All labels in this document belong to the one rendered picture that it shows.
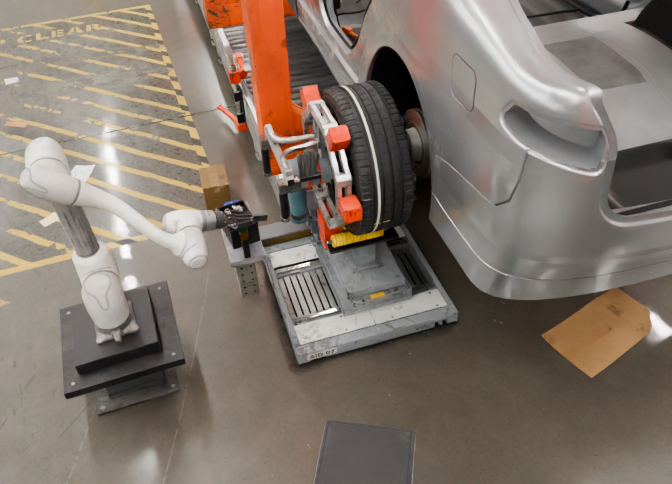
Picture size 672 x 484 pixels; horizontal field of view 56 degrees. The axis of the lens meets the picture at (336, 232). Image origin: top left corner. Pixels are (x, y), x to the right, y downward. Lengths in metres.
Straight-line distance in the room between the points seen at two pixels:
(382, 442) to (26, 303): 2.15
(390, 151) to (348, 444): 1.13
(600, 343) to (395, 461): 1.35
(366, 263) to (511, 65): 1.57
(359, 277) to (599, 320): 1.22
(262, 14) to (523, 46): 1.33
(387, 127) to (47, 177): 1.28
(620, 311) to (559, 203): 1.60
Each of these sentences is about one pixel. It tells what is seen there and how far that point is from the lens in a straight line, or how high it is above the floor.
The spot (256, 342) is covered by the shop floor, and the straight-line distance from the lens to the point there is 3.24.
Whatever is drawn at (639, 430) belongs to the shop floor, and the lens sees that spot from 3.16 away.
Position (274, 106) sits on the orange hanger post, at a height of 0.93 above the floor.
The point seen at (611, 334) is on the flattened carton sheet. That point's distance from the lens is 3.44.
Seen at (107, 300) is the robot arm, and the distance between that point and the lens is 2.80.
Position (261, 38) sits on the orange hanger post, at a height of 1.27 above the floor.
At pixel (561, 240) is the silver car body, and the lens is 2.12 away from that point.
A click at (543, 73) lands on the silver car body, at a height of 1.64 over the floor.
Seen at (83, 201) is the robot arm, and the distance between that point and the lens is 2.52.
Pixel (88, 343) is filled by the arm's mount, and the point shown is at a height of 0.36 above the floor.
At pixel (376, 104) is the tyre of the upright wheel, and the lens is 2.64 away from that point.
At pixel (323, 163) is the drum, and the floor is 0.90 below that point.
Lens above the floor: 2.50
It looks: 42 degrees down
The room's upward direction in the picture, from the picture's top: 3 degrees counter-clockwise
